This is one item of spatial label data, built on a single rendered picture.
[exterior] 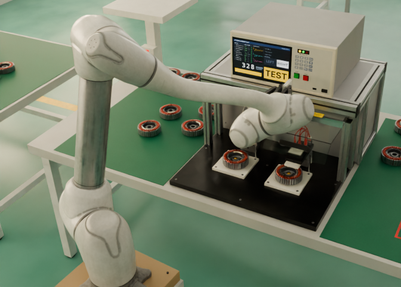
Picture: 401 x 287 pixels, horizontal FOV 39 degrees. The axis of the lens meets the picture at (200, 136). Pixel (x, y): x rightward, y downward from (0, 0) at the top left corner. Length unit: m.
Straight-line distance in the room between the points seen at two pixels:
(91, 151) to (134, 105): 1.19
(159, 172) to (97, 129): 0.73
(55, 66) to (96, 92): 1.83
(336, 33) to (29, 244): 2.06
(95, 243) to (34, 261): 1.55
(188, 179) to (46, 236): 1.28
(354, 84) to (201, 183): 0.74
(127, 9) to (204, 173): 1.01
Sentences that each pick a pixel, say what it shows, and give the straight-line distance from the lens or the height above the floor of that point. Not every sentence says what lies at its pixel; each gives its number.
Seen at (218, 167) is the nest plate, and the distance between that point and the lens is 2.38.
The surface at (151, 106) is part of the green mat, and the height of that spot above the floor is 0.75.
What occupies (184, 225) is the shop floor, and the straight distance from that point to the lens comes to 3.28.
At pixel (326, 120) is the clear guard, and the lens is 2.18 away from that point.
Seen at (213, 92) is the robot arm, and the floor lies 1.39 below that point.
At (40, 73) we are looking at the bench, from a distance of 3.46.
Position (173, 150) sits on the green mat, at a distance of 2.57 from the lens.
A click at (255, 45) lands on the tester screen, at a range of 2.25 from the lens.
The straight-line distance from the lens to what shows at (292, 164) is 2.32.
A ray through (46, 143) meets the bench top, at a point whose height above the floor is 0.75.
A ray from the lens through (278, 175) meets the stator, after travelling 2.28.
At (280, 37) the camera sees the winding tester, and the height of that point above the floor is 1.32.
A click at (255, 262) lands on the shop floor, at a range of 3.06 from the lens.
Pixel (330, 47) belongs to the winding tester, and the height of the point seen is 1.32.
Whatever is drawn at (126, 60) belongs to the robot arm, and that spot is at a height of 1.56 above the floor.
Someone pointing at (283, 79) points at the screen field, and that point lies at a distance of 2.26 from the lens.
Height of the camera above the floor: 2.18
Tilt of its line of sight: 33 degrees down
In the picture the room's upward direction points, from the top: 3 degrees counter-clockwise
